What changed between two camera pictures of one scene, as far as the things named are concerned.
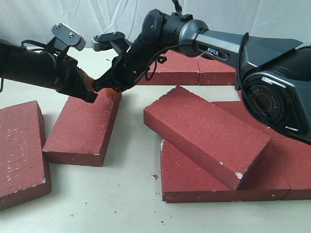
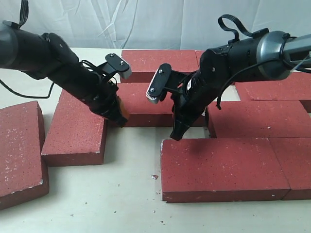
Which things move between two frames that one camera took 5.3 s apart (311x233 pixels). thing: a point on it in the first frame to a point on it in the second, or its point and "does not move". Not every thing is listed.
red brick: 25,174 does not move
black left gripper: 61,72 to 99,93
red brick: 183,180 does not move
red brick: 294,157 does not move
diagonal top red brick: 205,134 to 144,112
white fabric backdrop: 28,20 does not move
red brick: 178,70 does not move
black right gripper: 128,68 to 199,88
